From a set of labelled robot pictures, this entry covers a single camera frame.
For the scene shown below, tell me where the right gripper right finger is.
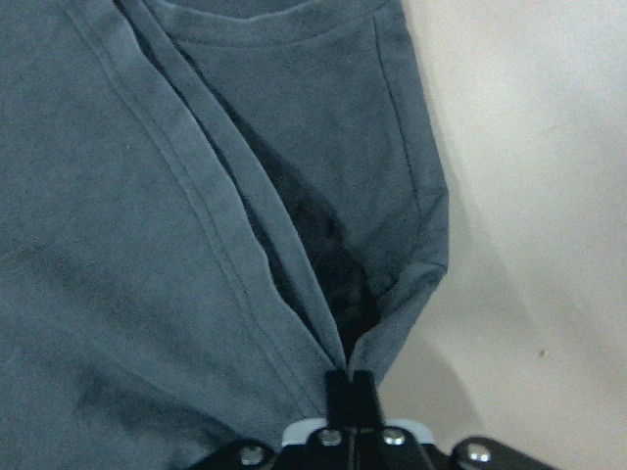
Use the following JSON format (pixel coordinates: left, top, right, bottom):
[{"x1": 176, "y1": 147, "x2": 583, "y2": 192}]
[{"x1": 353, "y1": 370, "x2": 384, "y2": 432}]

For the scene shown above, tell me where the black printed t-shirt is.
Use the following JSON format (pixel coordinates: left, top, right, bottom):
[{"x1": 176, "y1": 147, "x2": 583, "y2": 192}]
[{"x1": 1, "y1": 1, "x2": 449, "y2": 469}]

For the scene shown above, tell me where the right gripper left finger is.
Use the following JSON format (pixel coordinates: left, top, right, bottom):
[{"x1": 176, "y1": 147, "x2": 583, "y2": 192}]
[{"x1": 324, "y1": 370, "x2": 353, "y2": 431}]

